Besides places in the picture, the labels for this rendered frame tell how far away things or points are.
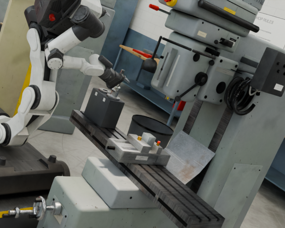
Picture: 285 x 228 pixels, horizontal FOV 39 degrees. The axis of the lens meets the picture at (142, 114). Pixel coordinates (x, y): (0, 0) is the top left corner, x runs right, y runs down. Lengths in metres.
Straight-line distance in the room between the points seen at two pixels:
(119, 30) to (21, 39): 6.10
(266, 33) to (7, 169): 5.52
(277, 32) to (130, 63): 3.72
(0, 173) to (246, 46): 1.50
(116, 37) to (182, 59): 7.51
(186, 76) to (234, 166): 0.68
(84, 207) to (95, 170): 0.26
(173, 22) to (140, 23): 7.42
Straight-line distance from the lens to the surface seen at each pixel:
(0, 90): 3.65
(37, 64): 2.37
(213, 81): 2.17
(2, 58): 3.56
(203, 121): 2.48
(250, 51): 2.32
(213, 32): 2.06
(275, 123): 2.57
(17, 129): 2.49
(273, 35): 7.04
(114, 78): 2.38
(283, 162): 6.55
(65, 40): 2.11
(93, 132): 2.48
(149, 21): 9.27
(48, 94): 2.36
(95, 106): 2.62
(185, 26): 2.03
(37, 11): 2.30
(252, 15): 2.22
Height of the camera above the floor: 1.66
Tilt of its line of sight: 13 degrees down
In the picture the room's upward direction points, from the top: 22 degrees clockwise
